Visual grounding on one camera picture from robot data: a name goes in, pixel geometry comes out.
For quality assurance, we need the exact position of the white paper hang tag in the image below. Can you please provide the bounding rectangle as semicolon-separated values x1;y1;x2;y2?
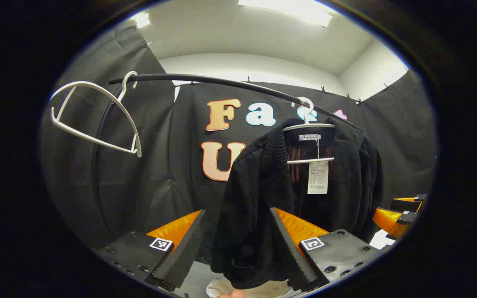
307;161;330;195

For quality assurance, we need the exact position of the small ceiling light panel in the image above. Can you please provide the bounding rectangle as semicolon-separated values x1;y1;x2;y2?
133;12;151;29

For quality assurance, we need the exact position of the black metal clothes rack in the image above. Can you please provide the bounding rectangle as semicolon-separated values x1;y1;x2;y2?
91;73;364;240

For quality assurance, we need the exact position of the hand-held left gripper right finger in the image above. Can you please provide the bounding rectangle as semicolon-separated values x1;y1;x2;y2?
269;207;384;292

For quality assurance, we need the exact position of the white plastic clothes hanger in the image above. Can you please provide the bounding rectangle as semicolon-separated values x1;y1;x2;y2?
282;96;336;165
49;71;143;159

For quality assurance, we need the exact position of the black knit jacket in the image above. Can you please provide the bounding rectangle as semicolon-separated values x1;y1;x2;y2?
210;117;385;290

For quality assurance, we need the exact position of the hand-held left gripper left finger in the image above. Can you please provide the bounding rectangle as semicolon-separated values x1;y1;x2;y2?
94;209;207;292

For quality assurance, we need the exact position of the black backdrop cloth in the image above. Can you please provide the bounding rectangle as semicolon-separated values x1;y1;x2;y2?
40;19;438;265

